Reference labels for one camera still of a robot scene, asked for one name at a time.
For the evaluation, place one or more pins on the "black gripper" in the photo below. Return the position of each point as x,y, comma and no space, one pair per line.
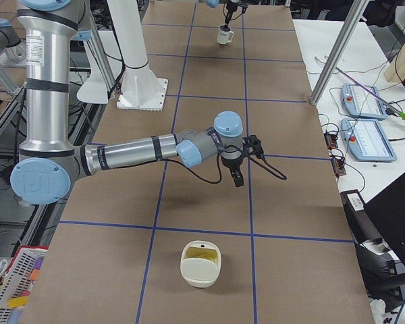
231,163

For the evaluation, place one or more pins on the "aluminium frame post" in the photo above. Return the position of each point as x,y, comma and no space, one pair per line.
348,27

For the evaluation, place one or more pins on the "white chair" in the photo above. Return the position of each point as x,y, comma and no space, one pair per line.
94,89

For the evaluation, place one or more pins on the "white plastic basket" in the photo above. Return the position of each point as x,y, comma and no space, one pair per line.
19,280

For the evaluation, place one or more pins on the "white mug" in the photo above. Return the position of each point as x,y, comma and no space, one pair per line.
225,35

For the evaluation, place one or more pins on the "near blue teach pendant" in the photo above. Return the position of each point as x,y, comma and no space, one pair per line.
366,140

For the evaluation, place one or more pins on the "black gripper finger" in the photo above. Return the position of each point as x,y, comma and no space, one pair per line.
230,10

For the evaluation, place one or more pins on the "far blue teach pendant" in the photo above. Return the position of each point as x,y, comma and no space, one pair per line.
359,103

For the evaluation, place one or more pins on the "black office chair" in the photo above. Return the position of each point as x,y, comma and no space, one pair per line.
382,271

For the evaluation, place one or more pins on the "metal reacher grabber tool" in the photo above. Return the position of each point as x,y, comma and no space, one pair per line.
386,103

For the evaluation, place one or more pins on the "blue teach pendant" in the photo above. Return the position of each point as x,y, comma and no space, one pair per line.
359,103
366,140

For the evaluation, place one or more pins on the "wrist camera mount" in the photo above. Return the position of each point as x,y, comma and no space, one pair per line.
254,147

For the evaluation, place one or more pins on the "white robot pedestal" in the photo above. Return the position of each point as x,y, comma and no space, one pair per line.
140,88

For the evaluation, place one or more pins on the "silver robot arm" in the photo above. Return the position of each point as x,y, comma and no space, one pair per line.
49,164
215,3

